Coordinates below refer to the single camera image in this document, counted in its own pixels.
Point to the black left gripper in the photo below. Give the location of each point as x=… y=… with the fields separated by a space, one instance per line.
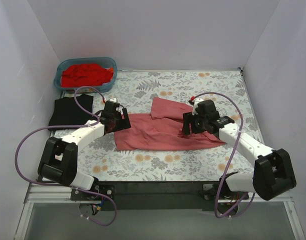
x=122 y=121

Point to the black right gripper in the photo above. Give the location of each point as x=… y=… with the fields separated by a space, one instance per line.
x=189 y=122

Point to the pink t shirt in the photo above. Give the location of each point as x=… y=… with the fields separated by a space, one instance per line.
x=161 y=130

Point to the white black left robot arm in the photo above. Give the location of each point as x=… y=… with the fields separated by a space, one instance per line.
x=59 y=160

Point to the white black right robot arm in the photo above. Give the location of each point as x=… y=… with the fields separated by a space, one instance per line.
x=272 y=172

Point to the floral patterned table mat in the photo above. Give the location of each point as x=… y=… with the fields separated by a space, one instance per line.
x=136 y=91

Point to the teal plastic laundry basket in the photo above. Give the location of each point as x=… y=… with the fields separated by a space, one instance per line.
x=105 y=62

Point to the folded black t shirt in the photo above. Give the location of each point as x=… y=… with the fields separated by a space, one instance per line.
x=68 y=113

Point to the red t shirt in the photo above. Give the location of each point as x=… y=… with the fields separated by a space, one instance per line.
x=87 y=74

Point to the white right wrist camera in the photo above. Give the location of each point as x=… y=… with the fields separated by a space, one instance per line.
x=194 y=101

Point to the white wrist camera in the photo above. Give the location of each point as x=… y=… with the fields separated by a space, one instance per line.
x=194 y=101
x=114 y=100

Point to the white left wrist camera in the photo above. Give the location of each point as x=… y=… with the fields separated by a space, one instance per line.
x=114 y=100

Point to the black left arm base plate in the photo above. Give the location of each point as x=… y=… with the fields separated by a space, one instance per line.
x=82 y=195

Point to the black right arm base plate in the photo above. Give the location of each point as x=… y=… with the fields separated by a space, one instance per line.
x=209 y=192

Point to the aluminium frame rail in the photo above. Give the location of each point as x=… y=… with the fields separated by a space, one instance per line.
x=39 y=194

